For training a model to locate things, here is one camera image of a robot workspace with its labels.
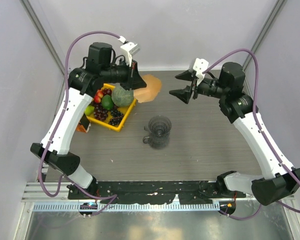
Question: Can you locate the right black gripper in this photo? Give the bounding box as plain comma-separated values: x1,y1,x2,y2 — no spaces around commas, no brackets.
169,69,228,104

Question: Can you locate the brown paper coffee filter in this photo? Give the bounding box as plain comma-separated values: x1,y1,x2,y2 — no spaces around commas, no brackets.
133,74,162,103

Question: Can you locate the clear glass coffee server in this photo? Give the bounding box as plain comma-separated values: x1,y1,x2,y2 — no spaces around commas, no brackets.
142,134,170,150

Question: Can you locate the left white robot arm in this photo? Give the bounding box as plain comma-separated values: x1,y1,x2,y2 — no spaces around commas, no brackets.
30,42,146,199

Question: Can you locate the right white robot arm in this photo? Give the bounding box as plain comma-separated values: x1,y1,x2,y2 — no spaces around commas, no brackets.
169,58,300,206

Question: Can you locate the orange coffee filter box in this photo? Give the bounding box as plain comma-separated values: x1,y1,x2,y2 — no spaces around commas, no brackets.
75,114,91,133

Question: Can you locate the green netted melon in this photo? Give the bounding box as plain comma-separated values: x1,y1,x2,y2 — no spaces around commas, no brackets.
111,85,134,107

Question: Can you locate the yellow plastic fruit tray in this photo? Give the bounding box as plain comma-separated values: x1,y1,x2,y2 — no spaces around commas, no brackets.
85,83,137,132

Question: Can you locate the black grape bunch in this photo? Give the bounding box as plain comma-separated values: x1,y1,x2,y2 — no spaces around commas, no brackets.
108,105,124,127

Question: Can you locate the red cherry bunch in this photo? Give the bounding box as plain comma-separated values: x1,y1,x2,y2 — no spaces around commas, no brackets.
93,89,104,104

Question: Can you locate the dark red grape bunch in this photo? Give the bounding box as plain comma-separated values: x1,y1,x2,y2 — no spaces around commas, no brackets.
93,88,112,121

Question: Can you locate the green pear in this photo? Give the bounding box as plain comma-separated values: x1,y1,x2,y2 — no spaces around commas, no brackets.
84,105,95,116

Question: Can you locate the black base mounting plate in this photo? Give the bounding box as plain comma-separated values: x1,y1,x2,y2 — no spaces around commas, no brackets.
67,180,247,205

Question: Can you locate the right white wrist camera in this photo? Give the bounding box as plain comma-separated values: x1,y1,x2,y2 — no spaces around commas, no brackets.
192,58,209,85

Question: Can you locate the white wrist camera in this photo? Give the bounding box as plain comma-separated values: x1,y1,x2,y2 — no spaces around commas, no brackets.
118,36,140,67
192,58,209,85

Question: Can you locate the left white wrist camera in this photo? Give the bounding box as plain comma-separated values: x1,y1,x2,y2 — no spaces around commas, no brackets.
118,36,140,67

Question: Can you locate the aluminium frame rail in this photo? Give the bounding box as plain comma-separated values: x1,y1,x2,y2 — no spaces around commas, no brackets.
22,182,295,202

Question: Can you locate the white slotted cable duct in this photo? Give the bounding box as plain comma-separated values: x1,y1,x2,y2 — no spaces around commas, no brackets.
32,201,220,213

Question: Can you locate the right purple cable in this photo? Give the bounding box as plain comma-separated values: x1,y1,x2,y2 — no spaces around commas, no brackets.
202,48,300,221

